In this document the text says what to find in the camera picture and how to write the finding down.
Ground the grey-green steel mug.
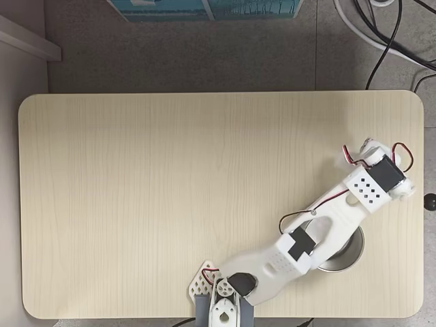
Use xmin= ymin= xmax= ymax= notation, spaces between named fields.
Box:
xmin=299 ymin=217 xmax=365 ymax=274

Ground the white perforated base plate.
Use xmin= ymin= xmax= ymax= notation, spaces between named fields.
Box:
xmin=187 ymin=260 xmax=221 ymax=296

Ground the white thick cable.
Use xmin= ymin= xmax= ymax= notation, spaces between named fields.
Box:
xmin=332 ymin=0 xmax=436 ymax=71

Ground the black thin cable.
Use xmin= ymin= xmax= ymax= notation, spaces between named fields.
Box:
xmin=414 ymin=75 xmax=436 ymax=93
xmin=364 ymin=0 xmax=403 ymax=91

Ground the red black servo wire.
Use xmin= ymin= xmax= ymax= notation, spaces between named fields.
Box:
xmin=279 ymin=190 xmax=349 ymax=236
xmin=390 ymin=142 xmax=414 ymax=174

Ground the blue printed box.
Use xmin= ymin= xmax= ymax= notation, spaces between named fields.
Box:
xmin=106 ymin=0 xmax=305 ymax=22

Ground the grey table clamp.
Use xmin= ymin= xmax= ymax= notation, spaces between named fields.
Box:
xmin=193 ymin=293 xmax=255 ymax=327

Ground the white shelf board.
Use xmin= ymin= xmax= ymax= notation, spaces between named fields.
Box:
xmin=0 ymin=14 xmax=63 ymax=63

